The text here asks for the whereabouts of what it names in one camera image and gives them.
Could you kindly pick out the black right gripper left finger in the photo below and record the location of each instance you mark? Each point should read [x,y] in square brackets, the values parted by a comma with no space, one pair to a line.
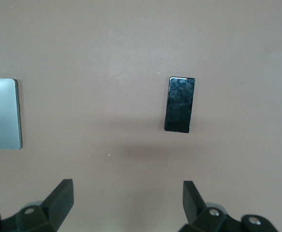
[59,205]

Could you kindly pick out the black smartphone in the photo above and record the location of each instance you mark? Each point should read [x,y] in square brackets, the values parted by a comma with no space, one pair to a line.
[179,104]

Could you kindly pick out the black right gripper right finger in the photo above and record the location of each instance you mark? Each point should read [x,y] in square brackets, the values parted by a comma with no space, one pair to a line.
[194,205]

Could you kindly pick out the silver closed laptop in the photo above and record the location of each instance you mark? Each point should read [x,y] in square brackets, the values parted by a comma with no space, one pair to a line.
[1,113]

